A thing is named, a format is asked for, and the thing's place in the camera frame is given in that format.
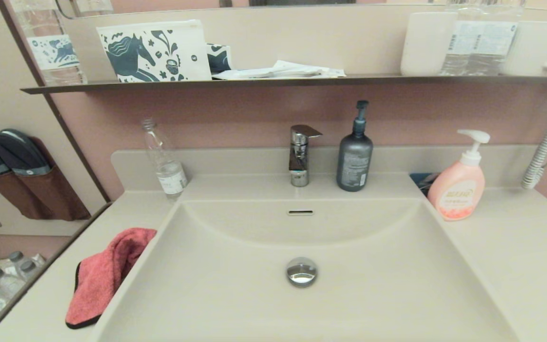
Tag chrome faucet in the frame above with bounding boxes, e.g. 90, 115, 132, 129
289, 124, 323, 187

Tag pink cloth black trim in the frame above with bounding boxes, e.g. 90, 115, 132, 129
65, 228, 158, 330

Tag beige sink basin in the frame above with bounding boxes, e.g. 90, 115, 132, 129
88, 199, 521, 342

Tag dark grey pump bottle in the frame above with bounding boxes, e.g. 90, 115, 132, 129
336, 100, 374, 192

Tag white paper packets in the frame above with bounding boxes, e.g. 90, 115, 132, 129
212, 59, 347, 79

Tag slim clear plastic bottle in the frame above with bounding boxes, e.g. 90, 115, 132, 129
141, 118, 189, 200

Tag chrome drain stopper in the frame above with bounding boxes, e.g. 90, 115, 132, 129
286, 257, 319, 288

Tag small blue white pouch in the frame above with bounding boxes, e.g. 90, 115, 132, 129
206, 43, 233, 73

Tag dark blue packet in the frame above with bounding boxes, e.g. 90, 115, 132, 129
409, 172, 441, 196

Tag white pouch blue horse print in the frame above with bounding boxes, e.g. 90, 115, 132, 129
96, 19, 212, 83

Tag pink soap pump bottle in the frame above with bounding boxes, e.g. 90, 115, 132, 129
427, 129, 491, 221

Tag clear bottle white label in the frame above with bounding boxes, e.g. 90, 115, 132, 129
440, 0, 483, 76
480, 0, 527, 76

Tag large clear bottle horse label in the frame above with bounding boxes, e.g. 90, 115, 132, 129
10, 0, 88, 86

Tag dark metal wall shelf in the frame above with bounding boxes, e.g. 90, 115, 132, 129
20, 74, 547, 95

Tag white cup without handle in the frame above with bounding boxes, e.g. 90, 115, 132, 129
400, 12, 459, 76

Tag white mug with handle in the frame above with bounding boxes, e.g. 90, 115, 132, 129
501, 20, 547, 76

